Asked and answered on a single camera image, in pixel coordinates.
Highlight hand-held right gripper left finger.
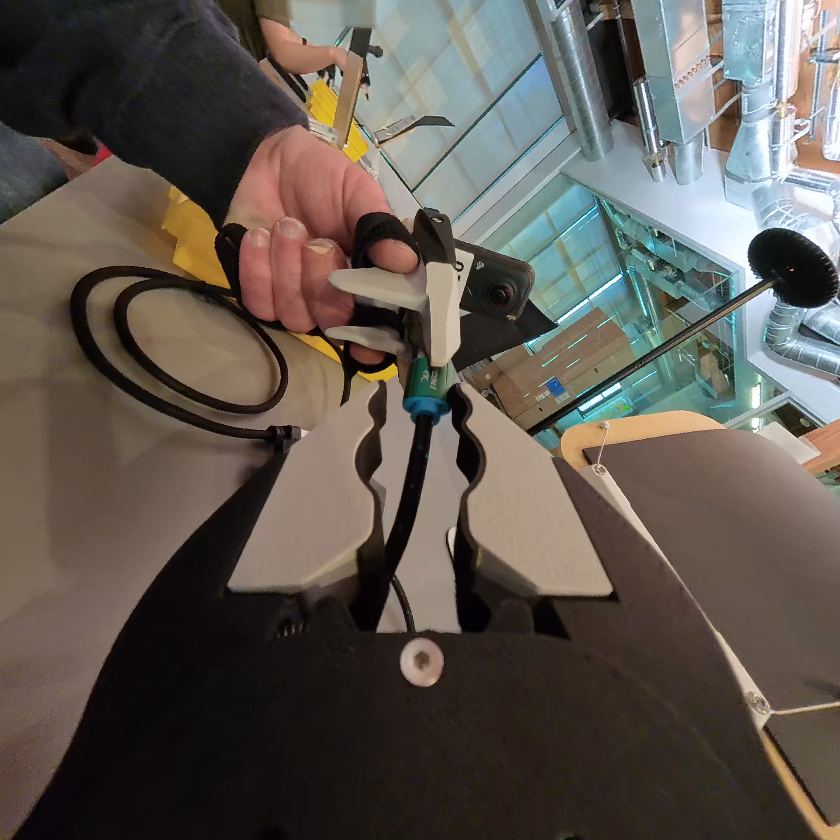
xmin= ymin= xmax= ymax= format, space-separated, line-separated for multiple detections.
xmin=226 ymin=381 xmax=389 ymax=624

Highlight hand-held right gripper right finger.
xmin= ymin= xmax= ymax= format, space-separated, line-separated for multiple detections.
xmin=453 ymin=382 xmax=615 ymax=627

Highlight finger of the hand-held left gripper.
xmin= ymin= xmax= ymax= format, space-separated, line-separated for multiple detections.
xmin=419 ymin=261 xmax=465 ymax=370

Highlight thick braided HDMI cable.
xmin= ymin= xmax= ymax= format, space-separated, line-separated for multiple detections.
xmin=374 ymin=357 xmax=455 ymax=631

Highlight black switch lead cable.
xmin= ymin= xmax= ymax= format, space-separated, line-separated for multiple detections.
xmin=69 ymin=266 xmax=358 ymax=454

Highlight yellow plastic bin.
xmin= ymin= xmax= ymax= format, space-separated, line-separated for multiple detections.
xmin=161 ymin=185 xmax=400 ymax=383

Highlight another person's forearm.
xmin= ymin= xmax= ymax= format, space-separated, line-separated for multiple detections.
xmin=259 ymin=16 xmax=349 ymax=74

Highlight person's left hand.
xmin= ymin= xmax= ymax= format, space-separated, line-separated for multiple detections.
xmin=226 ymin=125 xmax=422 ymax=365

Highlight black standing panel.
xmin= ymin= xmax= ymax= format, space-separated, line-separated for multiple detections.
xmin=453 ymin=307 xmax=559 ymax=373

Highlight cardboard boxes on cart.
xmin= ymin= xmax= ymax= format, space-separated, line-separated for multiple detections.
xmin=469 ymin=308 xmax=634 ymax=421

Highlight tan-backed monitor on stand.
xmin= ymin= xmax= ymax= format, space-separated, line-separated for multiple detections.
xmin=331 ymin=26 xmax=385 ymax=151

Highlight person's blue jeans leg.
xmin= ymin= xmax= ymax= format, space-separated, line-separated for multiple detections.
xmin=0 ymin=125 xmax=70 ymax=224

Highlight silver ventilation duct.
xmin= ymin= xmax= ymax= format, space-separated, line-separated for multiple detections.
xmin=545 ymin=0 xmax=840 ymax=380

